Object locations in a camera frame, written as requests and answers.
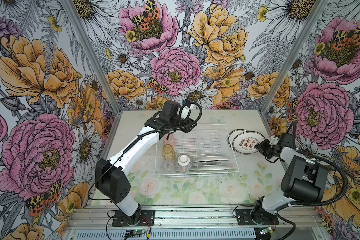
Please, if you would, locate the amber glass cup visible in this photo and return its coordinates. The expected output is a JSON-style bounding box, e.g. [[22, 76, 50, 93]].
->
[[162, 144, 176, 161]]

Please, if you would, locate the left aluminium frame post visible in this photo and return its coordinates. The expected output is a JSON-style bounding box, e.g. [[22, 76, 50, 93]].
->
[[62, 1, 122, 117]]

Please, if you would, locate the green circuit board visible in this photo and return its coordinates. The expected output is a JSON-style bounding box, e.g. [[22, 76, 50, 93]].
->
[[124, 230, 146, 239]]

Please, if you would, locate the green rim hao shi plate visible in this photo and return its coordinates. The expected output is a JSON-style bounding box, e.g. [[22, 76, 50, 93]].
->
[[193, 156, 230, 163]]

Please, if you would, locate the right aluminium frame post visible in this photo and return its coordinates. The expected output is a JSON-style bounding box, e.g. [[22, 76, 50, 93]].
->
[[260, 1, 328, 115]]

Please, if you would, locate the ribbed white bowl upside down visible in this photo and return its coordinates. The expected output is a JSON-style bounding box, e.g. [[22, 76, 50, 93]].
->
[[175, 155, 193, 173]]

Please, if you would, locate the white wire dish rack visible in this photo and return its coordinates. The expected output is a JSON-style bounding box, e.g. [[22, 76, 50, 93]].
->
[[155, 124, 239, 178]]

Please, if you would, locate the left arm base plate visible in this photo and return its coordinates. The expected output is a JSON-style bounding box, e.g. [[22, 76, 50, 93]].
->
[[112, 210, 156, 227]]

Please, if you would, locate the white vented cable duct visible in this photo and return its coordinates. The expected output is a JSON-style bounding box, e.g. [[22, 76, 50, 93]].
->
[[71, 228, 256, 240]]

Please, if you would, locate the aluminium front rail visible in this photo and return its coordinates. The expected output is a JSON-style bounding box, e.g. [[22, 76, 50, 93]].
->
[[67, 205, 322, 230]]

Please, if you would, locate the clear glass cup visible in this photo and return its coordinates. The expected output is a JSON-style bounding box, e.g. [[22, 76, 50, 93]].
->
[[160, 161, 176, 175]]

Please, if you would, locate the front plate in rack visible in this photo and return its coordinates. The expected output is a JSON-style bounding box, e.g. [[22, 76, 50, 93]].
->
[[192, 165, 231, 172]]

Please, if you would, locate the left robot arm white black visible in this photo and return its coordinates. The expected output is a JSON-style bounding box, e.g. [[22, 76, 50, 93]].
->
[[94, 100, 203, 225]]

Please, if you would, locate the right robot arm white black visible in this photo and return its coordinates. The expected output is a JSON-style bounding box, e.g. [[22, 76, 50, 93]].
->
[[251, 133, 328, 224]]

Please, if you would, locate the red character plate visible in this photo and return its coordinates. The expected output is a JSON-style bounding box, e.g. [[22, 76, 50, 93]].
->
[[232, 131, 265, 154]]

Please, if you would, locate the pink glass cup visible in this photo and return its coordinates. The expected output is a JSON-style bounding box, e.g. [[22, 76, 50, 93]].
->
[[163, 134, 176, 148]]

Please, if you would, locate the aluminium frame post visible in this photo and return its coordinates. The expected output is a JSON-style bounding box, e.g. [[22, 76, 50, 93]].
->
[[62, 1, 122, 117], [260, 1, 328, 115]]

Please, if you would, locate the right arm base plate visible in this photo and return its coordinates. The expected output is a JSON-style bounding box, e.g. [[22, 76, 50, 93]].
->
[[234, 209, 279, 226]]

